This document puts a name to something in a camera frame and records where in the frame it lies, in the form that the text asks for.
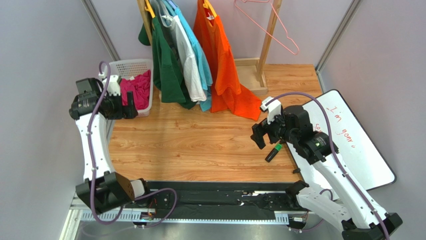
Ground yellow hanger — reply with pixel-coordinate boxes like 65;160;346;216
144;0;156;18

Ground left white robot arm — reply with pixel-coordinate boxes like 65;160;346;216
69;75;149;215

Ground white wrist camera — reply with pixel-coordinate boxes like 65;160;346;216
260;96;282;125
106;75;122;97

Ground green black highlighter marker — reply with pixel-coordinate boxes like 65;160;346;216
265;143;283;163

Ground green t shirt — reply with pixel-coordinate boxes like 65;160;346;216
148;15;196;110

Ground orange t shirt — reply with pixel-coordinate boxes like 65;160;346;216
193;0;261;121

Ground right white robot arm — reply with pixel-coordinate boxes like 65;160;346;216
251;103;403;240

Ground pink wire hanger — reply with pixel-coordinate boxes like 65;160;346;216
233;0;300;56

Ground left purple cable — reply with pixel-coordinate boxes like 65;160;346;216
85;60;179;229

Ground magenta t shirt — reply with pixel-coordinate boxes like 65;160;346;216
120;70;151;110

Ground purple cable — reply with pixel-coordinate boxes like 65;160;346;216
85;60;179;229
264;91;391;240

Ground wooden clothes rack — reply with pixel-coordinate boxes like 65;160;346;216
137;0;282;96

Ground white plastic laundry basket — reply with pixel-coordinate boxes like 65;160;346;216
109;58;154;117

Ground light blue t shirt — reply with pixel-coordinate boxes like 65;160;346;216
164;0;213;112

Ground white whiteboard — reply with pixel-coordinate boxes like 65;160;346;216
303;89;397;191

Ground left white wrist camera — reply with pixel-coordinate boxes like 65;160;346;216
106;75;122;97

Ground small black clip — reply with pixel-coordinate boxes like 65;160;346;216
292;168;301;174

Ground white t shirt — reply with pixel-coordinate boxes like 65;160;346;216
169;16;207;102

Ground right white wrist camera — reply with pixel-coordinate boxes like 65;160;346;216
260;96;282;125

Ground grey t shirt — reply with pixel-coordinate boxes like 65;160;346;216
150;0;186;69

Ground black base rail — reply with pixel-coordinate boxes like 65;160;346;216
126;181;307;220

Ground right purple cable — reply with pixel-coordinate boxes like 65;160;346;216
264;91;391;240

